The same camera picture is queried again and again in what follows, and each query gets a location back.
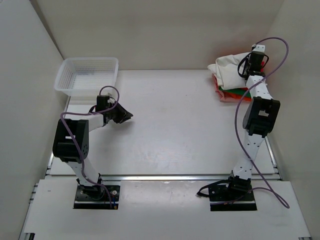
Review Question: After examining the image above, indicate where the pink folded t shirt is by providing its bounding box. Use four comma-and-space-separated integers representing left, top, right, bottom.
216, 89, 234, 103

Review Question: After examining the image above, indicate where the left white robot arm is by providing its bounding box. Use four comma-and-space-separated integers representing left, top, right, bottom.
52, 94, 134, 199

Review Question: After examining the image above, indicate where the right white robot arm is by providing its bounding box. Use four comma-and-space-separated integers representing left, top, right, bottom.
224, 50, 281, 200

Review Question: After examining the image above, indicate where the green folded t shirt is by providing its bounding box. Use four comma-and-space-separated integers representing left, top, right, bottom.
218, 86, 248, 96

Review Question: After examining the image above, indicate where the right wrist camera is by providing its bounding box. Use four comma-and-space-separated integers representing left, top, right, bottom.
251, 43, 266, 53

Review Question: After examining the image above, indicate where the white t shirt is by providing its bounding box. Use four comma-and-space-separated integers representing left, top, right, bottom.
207, 52, 249, 90

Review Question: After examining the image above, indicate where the orange folded t shirt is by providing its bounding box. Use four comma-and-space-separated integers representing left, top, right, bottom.
223, 91, 251, 102

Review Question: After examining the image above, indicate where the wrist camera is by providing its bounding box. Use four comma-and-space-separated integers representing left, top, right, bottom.
251, 43, 266, 53
107, 93, 116, 105

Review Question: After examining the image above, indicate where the red folded t shirt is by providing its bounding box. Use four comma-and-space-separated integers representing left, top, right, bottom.
212, 74, 220, 92

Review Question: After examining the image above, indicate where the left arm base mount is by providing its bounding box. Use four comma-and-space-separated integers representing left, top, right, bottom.
73, 178, 121, 210

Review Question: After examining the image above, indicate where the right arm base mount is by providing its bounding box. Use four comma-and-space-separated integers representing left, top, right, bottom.
196, 176, 257, 212

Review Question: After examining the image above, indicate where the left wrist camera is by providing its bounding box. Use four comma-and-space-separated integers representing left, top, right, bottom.
107, 93, 116, 105

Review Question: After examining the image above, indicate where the white plastic basket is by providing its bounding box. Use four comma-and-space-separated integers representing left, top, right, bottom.
54, 57, 119, 97

